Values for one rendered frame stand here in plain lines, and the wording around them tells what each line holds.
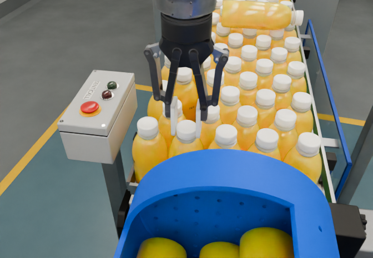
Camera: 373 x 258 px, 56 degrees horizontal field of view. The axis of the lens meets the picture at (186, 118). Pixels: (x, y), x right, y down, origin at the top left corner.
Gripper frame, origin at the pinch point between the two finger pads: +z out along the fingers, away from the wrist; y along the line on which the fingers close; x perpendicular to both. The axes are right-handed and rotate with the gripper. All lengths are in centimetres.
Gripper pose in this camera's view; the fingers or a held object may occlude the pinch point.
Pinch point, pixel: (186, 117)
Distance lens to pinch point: 62.8
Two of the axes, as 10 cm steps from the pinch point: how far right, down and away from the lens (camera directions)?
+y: 9.9, 1.0, -1.2
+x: 1.6, -6.3, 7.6
